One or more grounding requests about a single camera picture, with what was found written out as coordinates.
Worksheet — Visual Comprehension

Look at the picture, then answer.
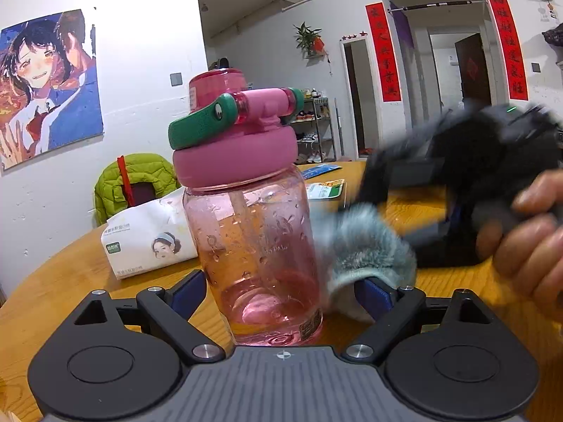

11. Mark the wall poster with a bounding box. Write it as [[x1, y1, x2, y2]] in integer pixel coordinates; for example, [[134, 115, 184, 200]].
[[0, 9, 105, 171]]

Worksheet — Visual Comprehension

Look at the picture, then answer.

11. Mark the potted plant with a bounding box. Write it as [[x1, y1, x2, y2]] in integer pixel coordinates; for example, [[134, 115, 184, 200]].
[[294, 22, 327, 59]]

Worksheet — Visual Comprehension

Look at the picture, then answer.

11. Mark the grey furry microphone cover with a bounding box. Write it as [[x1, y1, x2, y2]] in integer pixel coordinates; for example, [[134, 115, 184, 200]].
[[314, 202, 418, 322]]

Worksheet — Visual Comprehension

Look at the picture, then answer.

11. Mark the blue packet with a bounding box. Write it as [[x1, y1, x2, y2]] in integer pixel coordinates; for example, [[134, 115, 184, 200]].
[[301, 164, 341, 181]]

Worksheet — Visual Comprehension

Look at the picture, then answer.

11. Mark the red strap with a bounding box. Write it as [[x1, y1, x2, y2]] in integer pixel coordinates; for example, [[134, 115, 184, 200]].
[[116, 155, 135, 207]]

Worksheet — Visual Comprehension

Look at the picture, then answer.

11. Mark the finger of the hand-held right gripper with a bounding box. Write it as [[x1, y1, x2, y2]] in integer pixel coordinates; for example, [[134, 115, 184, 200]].
[[402, 211, 480, 270], [358, 138, 445, 205]]

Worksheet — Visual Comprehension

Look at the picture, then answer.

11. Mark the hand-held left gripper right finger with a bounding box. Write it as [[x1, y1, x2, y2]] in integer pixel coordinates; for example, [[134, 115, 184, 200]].
[[342, 274, 490, 364]]

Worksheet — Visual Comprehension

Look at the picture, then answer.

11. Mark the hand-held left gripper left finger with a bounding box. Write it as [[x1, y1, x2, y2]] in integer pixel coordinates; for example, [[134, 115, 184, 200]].
[[72, 269, 226, 364]]

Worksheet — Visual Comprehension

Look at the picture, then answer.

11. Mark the red couplet banner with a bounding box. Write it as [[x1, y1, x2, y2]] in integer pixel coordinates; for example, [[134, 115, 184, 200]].
[[486, 0, 529, 101], [365, 2, 402, 103]]

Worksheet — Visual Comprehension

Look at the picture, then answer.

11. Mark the maroon chair under jacket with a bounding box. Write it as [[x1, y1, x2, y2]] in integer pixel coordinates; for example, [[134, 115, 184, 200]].
[[131, 182, 161, 206]]

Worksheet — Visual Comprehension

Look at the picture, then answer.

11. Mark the green puffer jacket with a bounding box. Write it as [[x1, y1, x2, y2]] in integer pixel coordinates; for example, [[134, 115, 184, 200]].
[[94, 153, 182, 228]]

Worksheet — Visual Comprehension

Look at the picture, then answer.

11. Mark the person's right hand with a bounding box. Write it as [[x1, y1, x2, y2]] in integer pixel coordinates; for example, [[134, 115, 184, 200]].
[[477, 169, 563, 305]]

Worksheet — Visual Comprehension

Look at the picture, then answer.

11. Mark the dark animal statue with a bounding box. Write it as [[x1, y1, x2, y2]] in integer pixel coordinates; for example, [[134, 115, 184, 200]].
[[542, 24, 563, 47]]

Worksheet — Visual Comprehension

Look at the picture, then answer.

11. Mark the shoe rack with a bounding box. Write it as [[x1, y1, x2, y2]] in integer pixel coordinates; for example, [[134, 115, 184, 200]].
[[290, 92, 337, 164]]

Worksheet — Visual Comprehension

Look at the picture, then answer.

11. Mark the doorway pull-up bar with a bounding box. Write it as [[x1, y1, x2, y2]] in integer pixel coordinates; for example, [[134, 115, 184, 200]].
[[387, 0, 487, 12]]

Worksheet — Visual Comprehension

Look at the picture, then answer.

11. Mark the dark wooden door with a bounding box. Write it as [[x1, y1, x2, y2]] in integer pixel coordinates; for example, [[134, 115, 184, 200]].
[[454, 33, 492, 106]]

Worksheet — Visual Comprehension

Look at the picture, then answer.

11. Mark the green orange snack pouch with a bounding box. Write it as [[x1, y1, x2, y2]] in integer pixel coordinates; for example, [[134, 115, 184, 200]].
[[305, 179, 346, 201]]

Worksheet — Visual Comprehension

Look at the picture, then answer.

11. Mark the pink water bottle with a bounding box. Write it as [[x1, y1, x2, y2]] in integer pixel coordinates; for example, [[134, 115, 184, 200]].
[[168, 67, 324, 347]]

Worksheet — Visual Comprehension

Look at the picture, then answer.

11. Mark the white tissue pack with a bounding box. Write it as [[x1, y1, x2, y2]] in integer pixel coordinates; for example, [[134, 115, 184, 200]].
[[100, 187, 198, 280]]

